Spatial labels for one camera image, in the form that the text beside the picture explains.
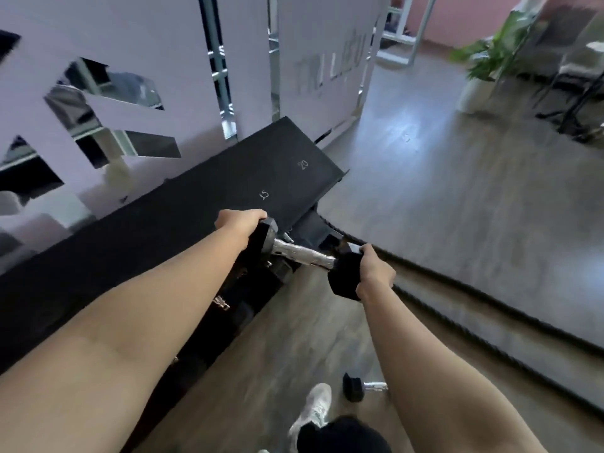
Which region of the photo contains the person's right hand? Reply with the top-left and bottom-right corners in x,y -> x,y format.
355,243 -> 396,302

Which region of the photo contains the person's left hand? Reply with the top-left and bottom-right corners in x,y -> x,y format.
215,209 -> 268,251

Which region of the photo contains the black hex dumbbell chrome handle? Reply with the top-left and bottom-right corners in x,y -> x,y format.
247,218 -> 365,302
343,372 -> 389,403

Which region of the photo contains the person's left forearm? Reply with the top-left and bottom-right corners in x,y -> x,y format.
0,225 -> 249,453

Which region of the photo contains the person's right forearm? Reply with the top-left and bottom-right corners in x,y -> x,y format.
359,284 -> 548,453

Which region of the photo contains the black dumbbell rack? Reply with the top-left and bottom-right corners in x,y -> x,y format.
0,117 -> 351,453

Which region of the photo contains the lilac cut-out partition panel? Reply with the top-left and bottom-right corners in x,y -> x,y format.
0,0 -> 393,274

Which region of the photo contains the person's white sneaker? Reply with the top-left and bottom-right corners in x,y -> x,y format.
288,383 -> 333,449

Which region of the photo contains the person's black trouser leg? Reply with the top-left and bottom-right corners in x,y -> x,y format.
297,416 -> 392,453

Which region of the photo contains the white plant pot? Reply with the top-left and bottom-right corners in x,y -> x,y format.
456,76 -> 500,115

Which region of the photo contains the green potted plant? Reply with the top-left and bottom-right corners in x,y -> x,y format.
449,9 -> 536,83

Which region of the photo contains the black chair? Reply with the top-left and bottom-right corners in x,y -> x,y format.
528,4 -> 604,144

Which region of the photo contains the black battle rope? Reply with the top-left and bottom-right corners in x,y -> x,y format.
317,210 -> 604,359

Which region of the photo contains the white metal frame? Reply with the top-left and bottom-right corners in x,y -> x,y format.
377,0 -> 439,67

